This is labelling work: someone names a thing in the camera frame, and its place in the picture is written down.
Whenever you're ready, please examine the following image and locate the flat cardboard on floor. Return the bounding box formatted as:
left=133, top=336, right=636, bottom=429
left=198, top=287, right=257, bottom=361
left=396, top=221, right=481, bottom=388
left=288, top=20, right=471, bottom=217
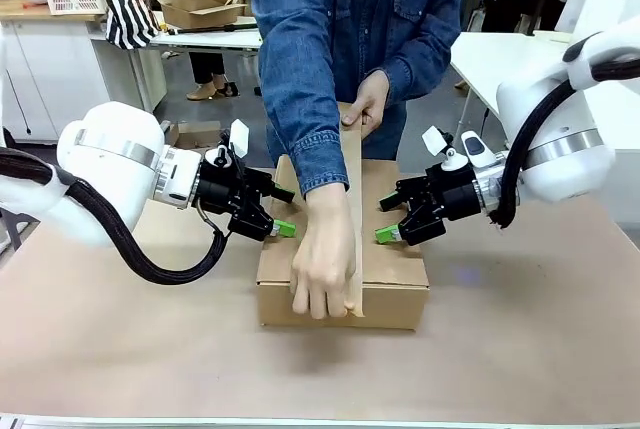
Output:
left=163, top=120, right=225, bottom=151

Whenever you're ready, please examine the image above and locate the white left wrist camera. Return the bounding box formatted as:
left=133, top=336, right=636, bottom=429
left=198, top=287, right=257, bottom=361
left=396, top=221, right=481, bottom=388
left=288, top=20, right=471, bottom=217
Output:
left=214, top=118, right=250, bottom=166

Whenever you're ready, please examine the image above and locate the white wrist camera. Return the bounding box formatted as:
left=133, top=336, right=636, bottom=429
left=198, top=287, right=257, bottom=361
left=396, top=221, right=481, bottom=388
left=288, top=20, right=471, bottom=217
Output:
left=420, top=125, right=459, bottom=171
left=214, top=118, right=250, bottom=166

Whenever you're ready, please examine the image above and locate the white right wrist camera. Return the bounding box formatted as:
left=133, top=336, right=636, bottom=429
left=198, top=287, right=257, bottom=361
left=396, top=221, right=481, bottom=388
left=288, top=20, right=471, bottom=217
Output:
left=420, top=125, right=459, bottom=171

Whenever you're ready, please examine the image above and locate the person in denim shirt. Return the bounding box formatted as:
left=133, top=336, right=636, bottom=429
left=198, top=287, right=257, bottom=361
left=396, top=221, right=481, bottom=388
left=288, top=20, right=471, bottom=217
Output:
left=251, top=0, right=470, bottom=198

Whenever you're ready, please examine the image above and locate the black white striped bag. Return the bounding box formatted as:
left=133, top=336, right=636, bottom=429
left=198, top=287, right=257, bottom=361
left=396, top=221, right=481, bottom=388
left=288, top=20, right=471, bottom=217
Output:
left=102, top=0, right=162, bottom=52

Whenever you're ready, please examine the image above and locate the black right arm cable sleeve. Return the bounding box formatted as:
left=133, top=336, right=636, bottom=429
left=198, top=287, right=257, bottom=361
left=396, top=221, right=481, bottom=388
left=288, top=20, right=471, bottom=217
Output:
left=488, top=59, right=640, bottom=230

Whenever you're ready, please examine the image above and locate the person's left hand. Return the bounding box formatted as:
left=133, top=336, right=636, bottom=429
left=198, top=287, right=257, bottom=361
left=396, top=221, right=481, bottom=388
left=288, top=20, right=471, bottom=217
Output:
left=340, top=67, right=392, bottom=144

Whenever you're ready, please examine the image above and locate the wooden counter top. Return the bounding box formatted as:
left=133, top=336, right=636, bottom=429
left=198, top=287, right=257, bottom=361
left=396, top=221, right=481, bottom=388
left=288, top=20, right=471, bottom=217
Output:
left=0, top=0, right=109, bottom=24

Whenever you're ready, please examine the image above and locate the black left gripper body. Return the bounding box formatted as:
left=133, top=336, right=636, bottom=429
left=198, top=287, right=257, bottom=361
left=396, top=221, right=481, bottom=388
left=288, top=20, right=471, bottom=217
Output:
left=196, top=145, right=277, bottom=244

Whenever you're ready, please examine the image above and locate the white folding table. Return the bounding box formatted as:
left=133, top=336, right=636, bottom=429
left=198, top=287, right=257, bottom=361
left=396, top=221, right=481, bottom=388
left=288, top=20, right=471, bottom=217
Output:
left=149, top=22, right=265, bottom=58

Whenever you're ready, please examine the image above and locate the brown packing tape strip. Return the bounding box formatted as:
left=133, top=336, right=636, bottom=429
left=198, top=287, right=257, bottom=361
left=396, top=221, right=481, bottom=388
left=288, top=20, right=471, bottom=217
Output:
left=338, top=102, right=367, bottom=320

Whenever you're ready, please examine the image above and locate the large brown cardboard box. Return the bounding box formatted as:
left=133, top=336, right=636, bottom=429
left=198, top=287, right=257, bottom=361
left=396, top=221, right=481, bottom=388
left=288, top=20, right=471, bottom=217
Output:
left=255, top=152, right=432, bottom=333

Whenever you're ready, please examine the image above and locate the person's right hand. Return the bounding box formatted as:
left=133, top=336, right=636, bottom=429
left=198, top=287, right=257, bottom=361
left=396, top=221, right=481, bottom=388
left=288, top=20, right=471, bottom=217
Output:
left=290, top=182, right=360, bottom=321

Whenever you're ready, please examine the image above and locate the person's right forearm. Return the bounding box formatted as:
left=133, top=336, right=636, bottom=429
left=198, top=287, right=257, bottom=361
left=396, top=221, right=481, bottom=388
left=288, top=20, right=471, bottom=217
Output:
left=258, top=33, right=351, bottom=198

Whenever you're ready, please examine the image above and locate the black tripod pole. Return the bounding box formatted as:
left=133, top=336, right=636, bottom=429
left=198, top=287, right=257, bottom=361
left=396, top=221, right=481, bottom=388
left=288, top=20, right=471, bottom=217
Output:
left=168, top=22, right=259, bottom=36

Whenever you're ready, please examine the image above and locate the black left arm cable sleeve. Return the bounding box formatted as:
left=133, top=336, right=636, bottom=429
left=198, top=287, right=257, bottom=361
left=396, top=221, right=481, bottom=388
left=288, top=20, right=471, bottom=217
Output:
left=0, top=146, right=236, bottom=286

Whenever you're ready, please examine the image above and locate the white side table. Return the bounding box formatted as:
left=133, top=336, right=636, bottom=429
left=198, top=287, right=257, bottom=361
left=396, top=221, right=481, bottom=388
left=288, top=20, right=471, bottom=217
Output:
left=448, top=30, right=574, bottom=120

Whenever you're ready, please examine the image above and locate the small open cardboard carton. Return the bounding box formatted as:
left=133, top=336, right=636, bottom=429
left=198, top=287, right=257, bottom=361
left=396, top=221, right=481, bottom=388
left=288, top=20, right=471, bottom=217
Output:
left=147, top=0, right=250, bottom=30

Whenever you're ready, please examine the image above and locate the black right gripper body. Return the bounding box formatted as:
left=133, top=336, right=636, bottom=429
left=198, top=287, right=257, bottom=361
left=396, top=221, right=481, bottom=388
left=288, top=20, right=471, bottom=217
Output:
left=393, top=162, right=485, bottom=247

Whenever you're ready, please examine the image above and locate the bystander in red top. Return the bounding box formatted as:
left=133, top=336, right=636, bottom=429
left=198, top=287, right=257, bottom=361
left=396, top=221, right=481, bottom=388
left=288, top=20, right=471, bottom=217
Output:
left=151, top=0, right=242, bottom=102

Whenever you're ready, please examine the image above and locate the black arm cable sleeve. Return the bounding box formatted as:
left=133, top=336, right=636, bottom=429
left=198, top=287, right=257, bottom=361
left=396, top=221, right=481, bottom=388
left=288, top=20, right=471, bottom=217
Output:
left=0, top=146, right=236, bottom=286
left=488, top=59, right=640, bottom=230

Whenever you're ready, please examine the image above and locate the person's left forearm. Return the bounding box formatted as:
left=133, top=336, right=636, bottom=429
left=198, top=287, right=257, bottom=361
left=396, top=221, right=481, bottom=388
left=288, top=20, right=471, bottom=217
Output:
left=379, top=18, right=467, bottom=106

